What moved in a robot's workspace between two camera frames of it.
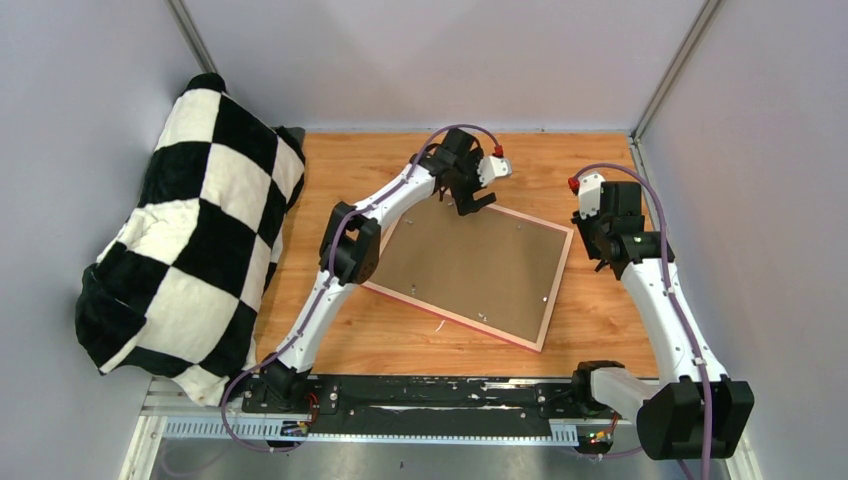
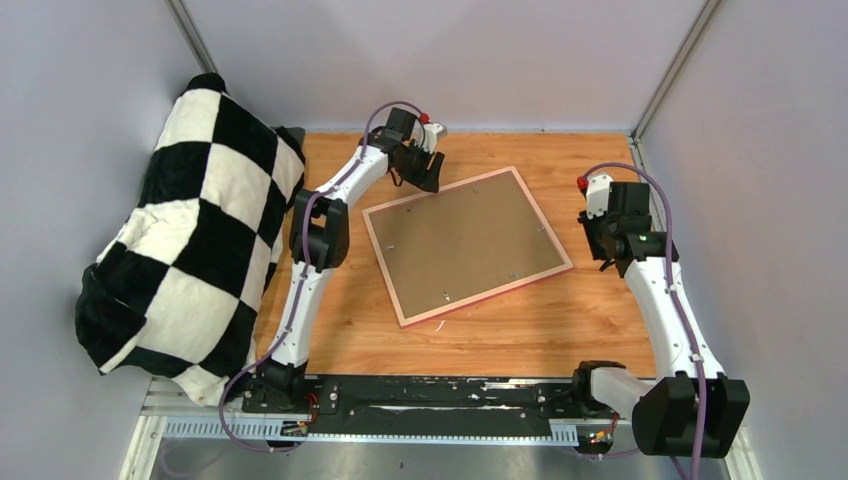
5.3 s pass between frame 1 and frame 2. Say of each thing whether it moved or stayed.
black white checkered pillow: stayed
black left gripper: moved
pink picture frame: moved
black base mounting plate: stayed
